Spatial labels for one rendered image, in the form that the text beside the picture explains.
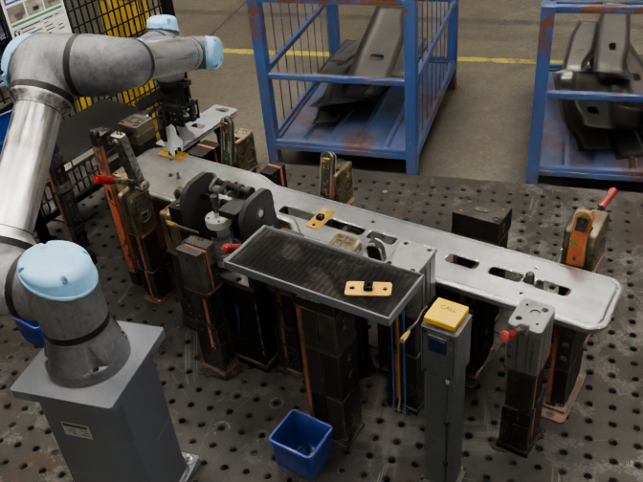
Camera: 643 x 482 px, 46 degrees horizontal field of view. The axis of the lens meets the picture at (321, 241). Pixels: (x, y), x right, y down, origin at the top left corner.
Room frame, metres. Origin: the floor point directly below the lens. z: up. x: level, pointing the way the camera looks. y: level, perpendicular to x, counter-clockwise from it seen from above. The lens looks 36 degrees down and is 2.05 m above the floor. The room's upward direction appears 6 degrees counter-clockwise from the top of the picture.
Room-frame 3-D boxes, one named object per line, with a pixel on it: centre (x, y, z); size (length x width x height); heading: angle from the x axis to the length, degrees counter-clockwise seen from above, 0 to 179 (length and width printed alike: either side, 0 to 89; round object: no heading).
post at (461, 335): (0.98, -0.20, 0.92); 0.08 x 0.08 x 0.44; 54
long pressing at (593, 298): (1.53, -0.02, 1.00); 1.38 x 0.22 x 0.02; 54
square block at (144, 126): (2.08, 0.52, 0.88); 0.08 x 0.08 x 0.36; 54
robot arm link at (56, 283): (1.02, 0.45, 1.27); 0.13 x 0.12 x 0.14; 73
